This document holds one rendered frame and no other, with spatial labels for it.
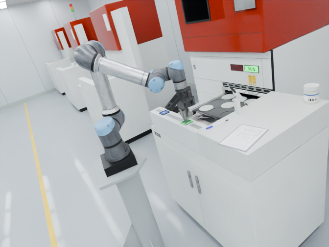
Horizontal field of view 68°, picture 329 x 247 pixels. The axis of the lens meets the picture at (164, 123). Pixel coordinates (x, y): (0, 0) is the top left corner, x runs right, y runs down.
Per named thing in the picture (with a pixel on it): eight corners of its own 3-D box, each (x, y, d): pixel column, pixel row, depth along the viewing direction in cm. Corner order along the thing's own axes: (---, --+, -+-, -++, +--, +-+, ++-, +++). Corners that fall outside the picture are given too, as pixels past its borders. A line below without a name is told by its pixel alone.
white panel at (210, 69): (199, 92, 228) (191, 49, 212) (275, 110, 161) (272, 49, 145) (196, 93, 227) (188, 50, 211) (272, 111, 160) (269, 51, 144)
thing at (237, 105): (241, 109, 142) (238, 87, 137) (246, 110, 139) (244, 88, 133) (233, 112, 140) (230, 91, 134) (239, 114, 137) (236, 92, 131)
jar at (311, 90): (308, 98, 134) (308, 82, 130) (321, 100, 128) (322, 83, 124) (300, 103, 131) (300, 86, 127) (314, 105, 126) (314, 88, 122)
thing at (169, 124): (164, 123, 186) (159, 106, 180) (213, 146, 140) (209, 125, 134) (153, 128, 182) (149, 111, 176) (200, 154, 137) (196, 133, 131)
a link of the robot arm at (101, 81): (104, 136, 149) (71, 46, 124) (111, 124, 162) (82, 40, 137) (122, 134, 146) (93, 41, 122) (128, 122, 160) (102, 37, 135)
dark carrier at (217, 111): (228, 92, 189) (228, 92, 188) (266, 100, 160) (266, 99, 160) (194, 110, 175) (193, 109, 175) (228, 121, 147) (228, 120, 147)
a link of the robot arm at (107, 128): (99, 148, 138) (89, 128, 132) (106, 136, 150) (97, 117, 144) (118, 144, 136) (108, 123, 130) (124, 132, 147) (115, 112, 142)
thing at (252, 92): (224, 96, 197) (223, 85, 193) (272, 107, 160) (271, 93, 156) (223, 97, 196) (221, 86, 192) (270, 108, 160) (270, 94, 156)
